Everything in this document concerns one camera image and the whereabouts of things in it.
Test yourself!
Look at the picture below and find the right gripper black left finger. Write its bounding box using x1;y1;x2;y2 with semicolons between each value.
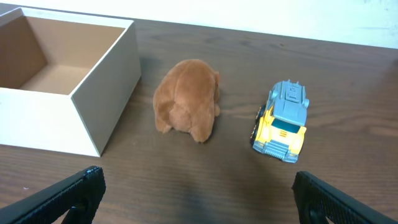
1;166;106;224

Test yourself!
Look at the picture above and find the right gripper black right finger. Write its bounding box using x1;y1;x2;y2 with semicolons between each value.
292;171;397;224

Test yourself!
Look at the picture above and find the yellow grey toy truck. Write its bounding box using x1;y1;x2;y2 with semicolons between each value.
250;80;310;163

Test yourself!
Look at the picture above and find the brown plush toy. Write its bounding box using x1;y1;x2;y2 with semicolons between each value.
153;59;221;143

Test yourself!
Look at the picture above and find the white cardboard box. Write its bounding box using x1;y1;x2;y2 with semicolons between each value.
1;7;141;157

